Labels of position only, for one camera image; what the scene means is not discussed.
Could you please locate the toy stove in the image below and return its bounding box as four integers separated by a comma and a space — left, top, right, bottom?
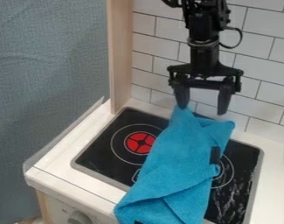
70, 106, 266, 224

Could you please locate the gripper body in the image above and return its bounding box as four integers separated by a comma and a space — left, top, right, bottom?
166, 43, 245, 93

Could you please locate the blue cloth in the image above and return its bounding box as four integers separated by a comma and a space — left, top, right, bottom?
112, 104, 237, 224

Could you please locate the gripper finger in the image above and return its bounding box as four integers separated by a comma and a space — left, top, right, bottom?
216, 81, 238, 116
173, 81, 192, 109

